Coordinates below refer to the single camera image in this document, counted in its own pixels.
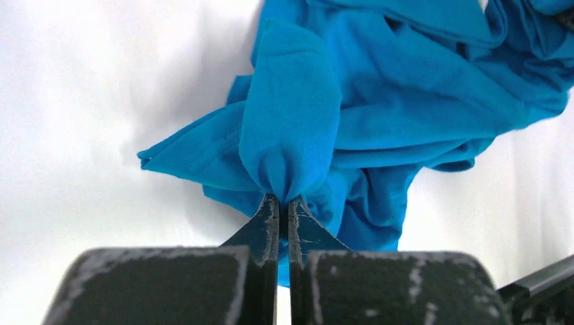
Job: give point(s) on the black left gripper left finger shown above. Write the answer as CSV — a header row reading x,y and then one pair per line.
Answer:
x,y
235,283

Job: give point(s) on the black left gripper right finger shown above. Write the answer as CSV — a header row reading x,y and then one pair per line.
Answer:
x,y
330,284

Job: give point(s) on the blue t-shirt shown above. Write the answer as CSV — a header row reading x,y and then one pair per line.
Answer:
x,y
348,100

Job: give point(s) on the aluminium frame profile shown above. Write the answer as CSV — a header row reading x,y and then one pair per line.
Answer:
x,y
543,297

